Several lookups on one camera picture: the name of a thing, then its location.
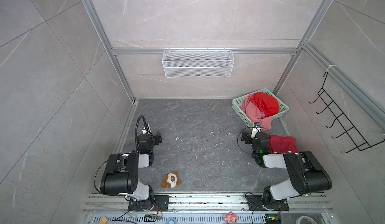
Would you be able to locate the pink plush toy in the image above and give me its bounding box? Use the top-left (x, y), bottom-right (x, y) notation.
top-left (223, 212), bottom-right (238, 224)

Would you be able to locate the pink t shirt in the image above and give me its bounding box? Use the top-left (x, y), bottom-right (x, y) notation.
top-left (240, 94), bottom-right (273, 130)

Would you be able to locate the small wooden block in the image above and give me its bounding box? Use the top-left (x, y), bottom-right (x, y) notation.
top-left (99, 216), bottom-right (109, 224)

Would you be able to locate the black wire hook rack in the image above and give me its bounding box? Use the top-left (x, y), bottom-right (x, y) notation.
top-left (308, 72), bottom-right (385, 154)

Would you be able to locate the black corrugated cable hose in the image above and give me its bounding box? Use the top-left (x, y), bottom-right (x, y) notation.
top-left (134, 115), bottom-right (148, 151)

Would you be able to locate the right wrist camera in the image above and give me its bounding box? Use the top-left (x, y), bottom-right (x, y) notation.
top-left (251, 122), bottom-right (262, 138)

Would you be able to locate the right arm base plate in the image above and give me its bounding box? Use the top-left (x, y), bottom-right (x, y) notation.
top-left (245, 193), bottom-right (289, 211)

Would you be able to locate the bright red t shirt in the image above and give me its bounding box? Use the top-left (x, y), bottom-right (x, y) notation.
top-left (251, 92), bottom-right (280, 117)

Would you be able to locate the white wire mesh shelf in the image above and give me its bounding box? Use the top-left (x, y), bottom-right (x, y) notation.
top-left (162, 50), bottom-right (235, 78)

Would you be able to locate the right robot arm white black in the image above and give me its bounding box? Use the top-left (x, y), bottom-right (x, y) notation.
top-left (237, 127), bottom-right (332, 211)

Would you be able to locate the dark red folded t shirt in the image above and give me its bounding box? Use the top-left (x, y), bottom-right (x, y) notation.
top-left (269, 135), bottom-right (299, 154)

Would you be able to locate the light green plastic basket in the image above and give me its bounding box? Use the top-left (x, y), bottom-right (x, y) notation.
top-left (232, 89), bottom-right (289, 127)

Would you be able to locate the brown white plush toy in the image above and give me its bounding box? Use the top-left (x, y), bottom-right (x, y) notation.
top-left (160, 171), bottom-right (181, 188)

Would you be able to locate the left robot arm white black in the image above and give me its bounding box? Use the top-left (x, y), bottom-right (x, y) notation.
top-left (100, 132), bottom-right (162, 211)

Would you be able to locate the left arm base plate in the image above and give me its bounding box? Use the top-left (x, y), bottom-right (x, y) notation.
top-left (127, 195), bottom-right (170, 212)

